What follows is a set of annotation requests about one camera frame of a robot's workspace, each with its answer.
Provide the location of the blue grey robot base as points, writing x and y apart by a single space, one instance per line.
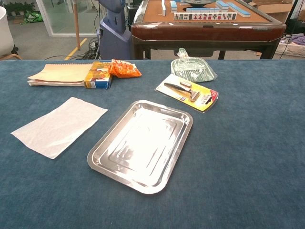
114 38

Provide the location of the razor in yellow blister pack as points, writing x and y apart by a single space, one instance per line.
188 93

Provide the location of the stainless steel tray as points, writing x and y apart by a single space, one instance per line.
143 145

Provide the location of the green dustpan in plastic bag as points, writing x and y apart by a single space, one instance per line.
190 69

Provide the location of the wooden pole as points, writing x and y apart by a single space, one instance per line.
76 23

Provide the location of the white paper sheet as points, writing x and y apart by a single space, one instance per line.
59 126

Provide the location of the brown mahjong table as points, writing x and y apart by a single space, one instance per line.
207 32

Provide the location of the row of blue mahjong tiles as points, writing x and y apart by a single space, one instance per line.
202 10

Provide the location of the long row blue mahjong tiles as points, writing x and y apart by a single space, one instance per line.
239 10

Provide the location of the white chair with wooden legs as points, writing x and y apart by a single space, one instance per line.
4 31

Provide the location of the green bag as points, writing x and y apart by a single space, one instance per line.
33 17

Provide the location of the white plastic basket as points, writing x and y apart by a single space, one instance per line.
289 48

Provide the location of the row of face-up mahjong tiles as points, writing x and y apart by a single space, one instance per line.
205 16

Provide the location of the stack of blue mahjong tiles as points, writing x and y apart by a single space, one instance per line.
173 6

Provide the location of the orange snack bag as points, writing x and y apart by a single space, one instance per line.
124 69

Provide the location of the yellow blue cardboard box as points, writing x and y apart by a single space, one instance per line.
97 75

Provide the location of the tan spiral notebook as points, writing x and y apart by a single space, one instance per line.
62 74

